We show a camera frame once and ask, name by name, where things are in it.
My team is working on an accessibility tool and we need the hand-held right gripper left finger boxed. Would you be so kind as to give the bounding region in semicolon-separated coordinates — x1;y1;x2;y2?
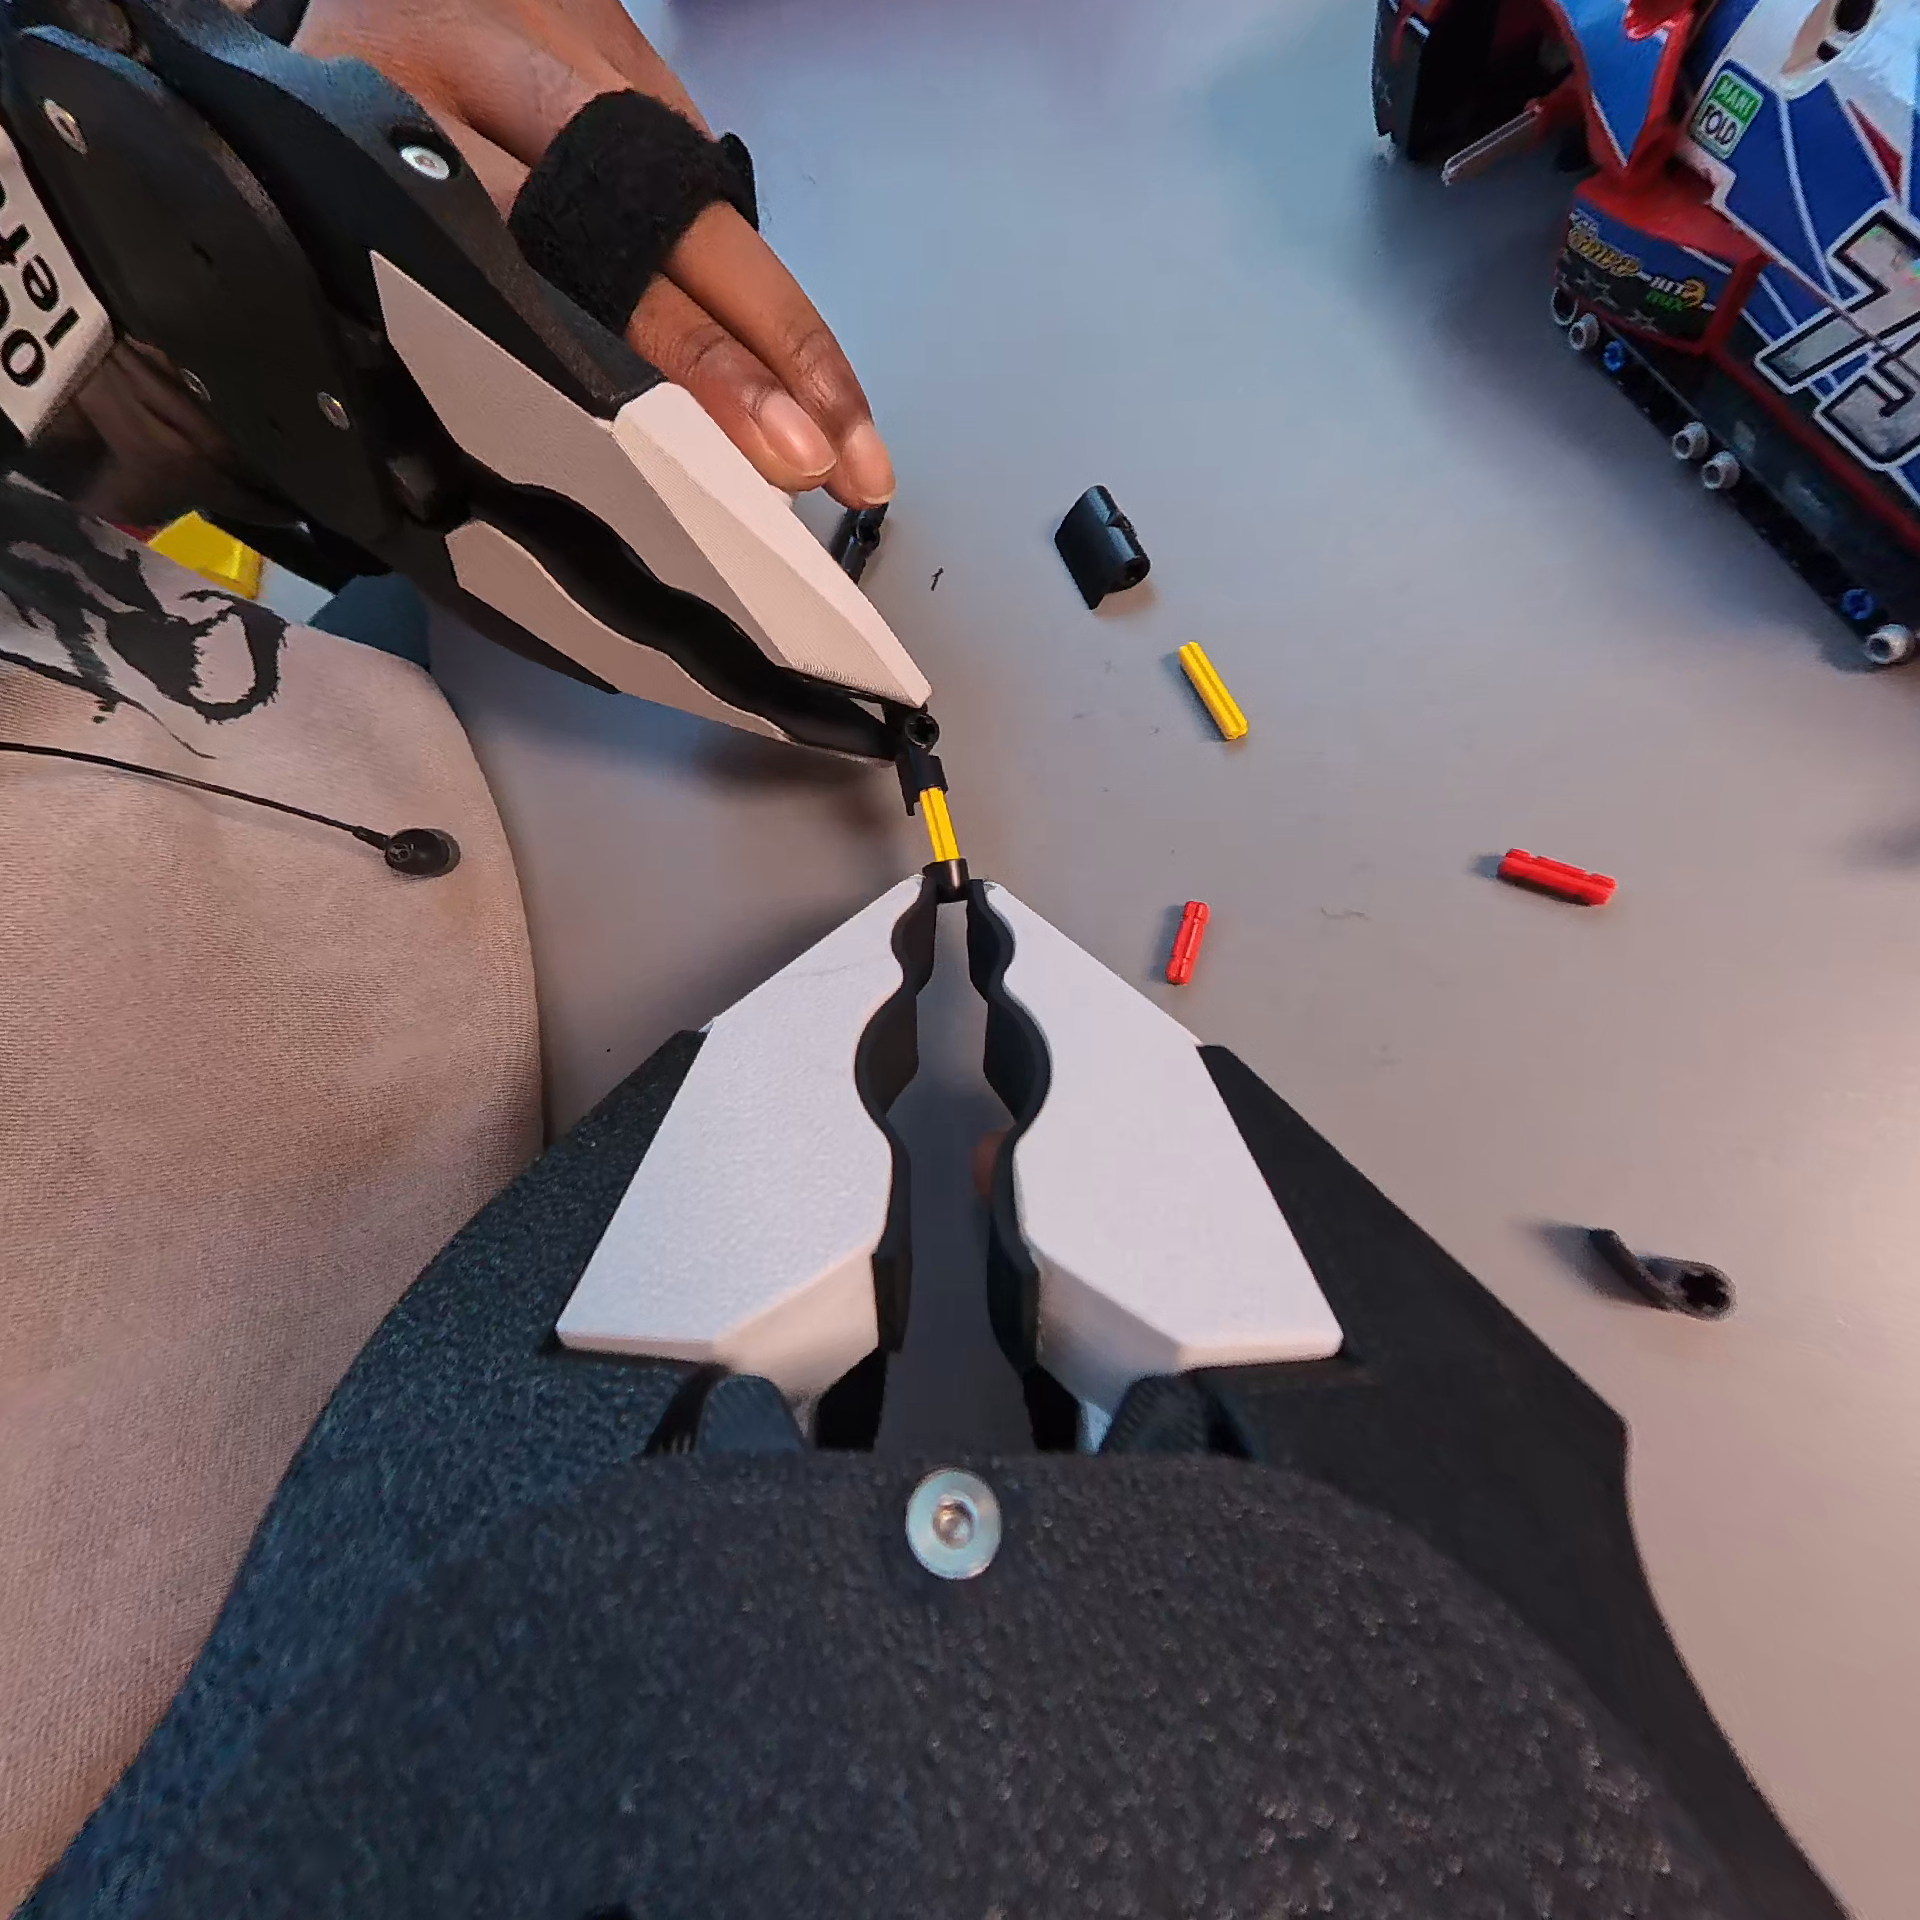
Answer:
555;874;951;1450

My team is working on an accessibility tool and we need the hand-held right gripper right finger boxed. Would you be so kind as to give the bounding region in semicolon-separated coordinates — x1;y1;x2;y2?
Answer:
965;877;1347;1450

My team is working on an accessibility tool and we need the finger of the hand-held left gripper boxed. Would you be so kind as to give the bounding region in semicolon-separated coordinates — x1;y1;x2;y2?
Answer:
367;252;935;714
443;514;889;760

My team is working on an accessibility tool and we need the lego race car model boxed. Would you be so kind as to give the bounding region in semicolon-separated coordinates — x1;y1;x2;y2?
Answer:
1371;0;1920;670

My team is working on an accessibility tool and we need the person's left hand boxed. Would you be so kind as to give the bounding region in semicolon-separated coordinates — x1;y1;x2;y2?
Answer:
297;0;899;507

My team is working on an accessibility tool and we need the yellow plastic object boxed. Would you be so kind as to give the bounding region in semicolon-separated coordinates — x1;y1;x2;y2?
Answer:
146;510;267;602

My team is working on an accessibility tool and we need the thin black cord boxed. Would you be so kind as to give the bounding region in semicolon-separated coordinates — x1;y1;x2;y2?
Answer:
0;739;465;879

